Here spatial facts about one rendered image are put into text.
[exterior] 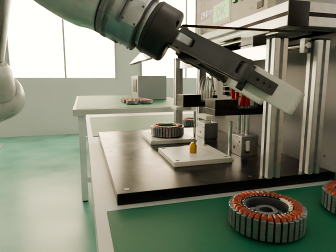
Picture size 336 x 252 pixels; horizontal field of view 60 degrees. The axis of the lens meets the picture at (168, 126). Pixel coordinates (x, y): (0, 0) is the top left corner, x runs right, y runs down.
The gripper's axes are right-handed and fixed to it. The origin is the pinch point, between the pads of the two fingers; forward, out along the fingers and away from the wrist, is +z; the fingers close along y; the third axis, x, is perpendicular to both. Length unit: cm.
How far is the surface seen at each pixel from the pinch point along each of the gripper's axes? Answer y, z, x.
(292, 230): 5.4, 10.4, -14.2
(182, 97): -54, -9, -9
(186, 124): -91, 0, -22
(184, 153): -31.1, -2.4, -20.4
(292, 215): 4.2, 9.9, -12.7
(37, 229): -130, -46, -136
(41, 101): -447, -204, -159
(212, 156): -28.5, 3.5, -17.1
